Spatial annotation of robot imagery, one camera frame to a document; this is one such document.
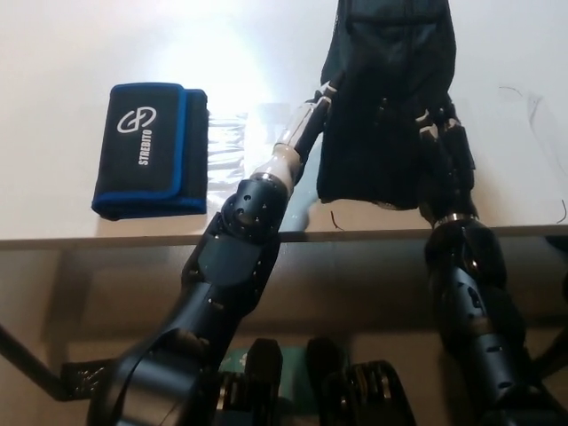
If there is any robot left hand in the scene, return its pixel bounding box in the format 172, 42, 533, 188
258, 74, 346, 188

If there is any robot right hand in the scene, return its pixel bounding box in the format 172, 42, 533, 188
414, 102, 481, 224

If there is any black lunch bag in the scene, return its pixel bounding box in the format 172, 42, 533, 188
317, 0, 478, 213

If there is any clear tape patch with creases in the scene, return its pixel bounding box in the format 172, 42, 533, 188
204, 101, 288, 199

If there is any clear tape patch with thread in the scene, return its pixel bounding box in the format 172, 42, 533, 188
497, 85, 568, 226

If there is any black pouch with blue trim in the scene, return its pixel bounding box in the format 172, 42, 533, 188
90, 82, 209, 222

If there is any black table leg bar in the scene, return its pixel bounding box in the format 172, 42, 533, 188
532, 326, 568, 390
0, 322, 66, 397

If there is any robot left black body block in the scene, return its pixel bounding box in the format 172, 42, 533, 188
217, 337, 285, 426

